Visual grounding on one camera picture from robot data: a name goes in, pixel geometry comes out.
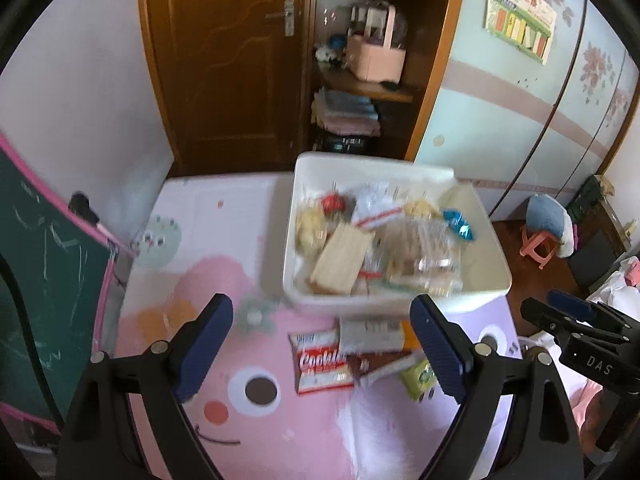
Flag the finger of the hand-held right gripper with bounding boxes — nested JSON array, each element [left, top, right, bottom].
[[547, 289, 631, 335], [520, 297, 576, 337]]

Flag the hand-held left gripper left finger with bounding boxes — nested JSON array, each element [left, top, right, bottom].
[[55, 293, 235, 480]]

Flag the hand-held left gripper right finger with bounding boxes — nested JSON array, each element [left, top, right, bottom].
[[409, 294, 586, 480]]

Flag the white plastic bin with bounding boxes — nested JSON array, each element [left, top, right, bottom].
[[282, 151, 513, 318]]

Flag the sliced toast bread packet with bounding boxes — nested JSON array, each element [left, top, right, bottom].
[[309, 222, 377, 295]]

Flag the green snack packet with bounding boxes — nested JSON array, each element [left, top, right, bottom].
[[400, 360, 438, 402]]

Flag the orange snack packet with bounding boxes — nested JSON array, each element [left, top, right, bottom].
[[400, 320, 423, 351]]

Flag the pink cloth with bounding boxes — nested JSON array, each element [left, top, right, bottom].
[[572, 380, 603, 433]]

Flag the white cloth pile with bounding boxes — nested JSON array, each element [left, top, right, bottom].
[[590, 255, 640, 313]]

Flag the brown snack packet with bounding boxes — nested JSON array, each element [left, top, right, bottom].
[[347, 350, 426, 386]]

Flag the pink plastic stool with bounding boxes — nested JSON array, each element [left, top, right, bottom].
[[520, 227, 558, 268]]

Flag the dark wooden cabinet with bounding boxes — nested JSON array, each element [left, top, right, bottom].
[[565, 175, 633, 286]]

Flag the white flat snack packet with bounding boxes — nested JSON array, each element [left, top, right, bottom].
[[339, 317, 408, 356]]

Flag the blue cushion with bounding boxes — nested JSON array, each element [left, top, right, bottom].
[[525, 194, 573, 258]]

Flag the clear biscuit packet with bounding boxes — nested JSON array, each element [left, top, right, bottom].
[[385, 217, 463, 296]]

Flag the pink printed mat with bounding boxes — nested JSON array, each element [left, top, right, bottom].
[[112, 172, 526, 480]]

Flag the red and white cookie packet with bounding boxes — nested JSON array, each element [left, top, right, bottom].
[[289, 329, 356, 396]]

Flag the blue candy packet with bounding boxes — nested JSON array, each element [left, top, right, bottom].
[[442, 208, 476, 243]]

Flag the yellow puffed snack packet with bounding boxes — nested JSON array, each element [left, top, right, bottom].
[[402, 199, 442, 221]]

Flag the white red striped snack packet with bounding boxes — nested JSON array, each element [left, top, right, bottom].
[[350, 182, 406, 231]]

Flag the black board eraser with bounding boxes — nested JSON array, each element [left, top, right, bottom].
[[67, 192, 113, 236]]

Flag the pale floral wardrobe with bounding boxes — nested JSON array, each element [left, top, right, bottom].
[[415, 0, 640, 196]]

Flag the stack of folded towels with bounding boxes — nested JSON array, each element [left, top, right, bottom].
[[311, 89, 383, 137]]

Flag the wooden shelf unit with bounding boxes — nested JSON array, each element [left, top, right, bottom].
[[300, 0, 468, 161]]

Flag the brown wooden door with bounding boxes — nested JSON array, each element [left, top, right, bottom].
[[137, 0, 311, 176]]

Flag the small toy figures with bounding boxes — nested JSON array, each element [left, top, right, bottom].
[[315, 35, 351, 68]]

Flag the green chalkboard with pink frame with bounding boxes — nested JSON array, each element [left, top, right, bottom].
[[0, 132, 136, 431]]

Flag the black cable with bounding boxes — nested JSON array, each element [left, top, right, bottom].
[[0, 255, 66, 421]]

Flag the pink basket with handle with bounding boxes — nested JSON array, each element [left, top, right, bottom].
[[345, 5, 407, 85]]

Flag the wall poster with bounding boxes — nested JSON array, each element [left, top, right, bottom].
[[482, 0, 558, 66]]

